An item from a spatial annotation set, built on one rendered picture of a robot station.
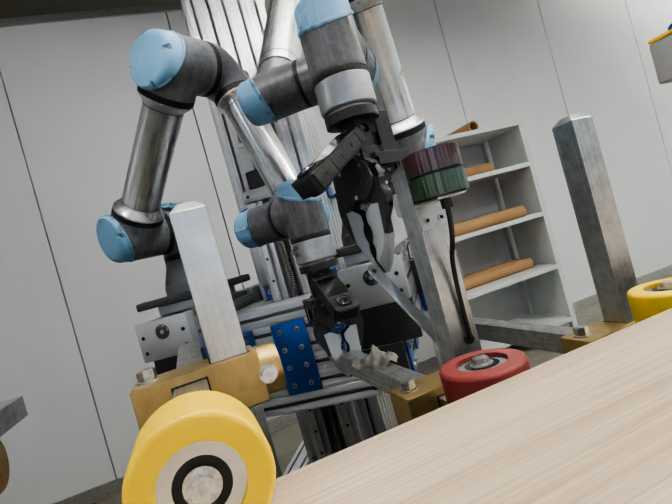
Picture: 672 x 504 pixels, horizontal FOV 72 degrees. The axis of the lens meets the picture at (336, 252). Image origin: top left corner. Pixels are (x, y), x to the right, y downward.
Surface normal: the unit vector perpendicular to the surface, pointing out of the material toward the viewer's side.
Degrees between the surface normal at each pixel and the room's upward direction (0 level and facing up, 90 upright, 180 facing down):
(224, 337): 90
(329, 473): 0
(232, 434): 90
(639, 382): 0
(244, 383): 90
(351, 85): 90
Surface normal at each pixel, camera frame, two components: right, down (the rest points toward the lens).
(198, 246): 0.31, -0.07
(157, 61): -0.49, 0.05
